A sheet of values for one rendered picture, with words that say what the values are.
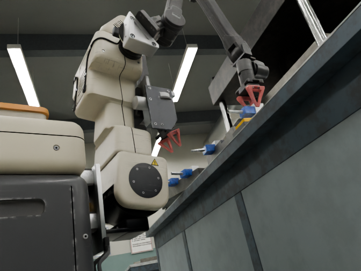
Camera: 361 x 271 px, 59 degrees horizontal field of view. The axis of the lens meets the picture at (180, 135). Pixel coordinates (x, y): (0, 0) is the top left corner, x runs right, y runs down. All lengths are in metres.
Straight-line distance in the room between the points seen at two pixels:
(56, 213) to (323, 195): 0.54
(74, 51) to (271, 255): 4.81
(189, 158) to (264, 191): 8.23
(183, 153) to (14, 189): 8.61
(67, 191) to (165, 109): 0.49
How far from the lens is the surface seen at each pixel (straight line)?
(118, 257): 8.21
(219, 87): 2.76
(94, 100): 1.04
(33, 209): 0.64
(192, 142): 9.38
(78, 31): 5.54
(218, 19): 1.33
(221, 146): 1.18
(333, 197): 0.74
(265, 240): 0.97
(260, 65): 1.27
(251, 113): 1.12
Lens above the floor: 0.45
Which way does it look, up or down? 24 degrees up
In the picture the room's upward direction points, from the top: 12 degrees counter-clockwise
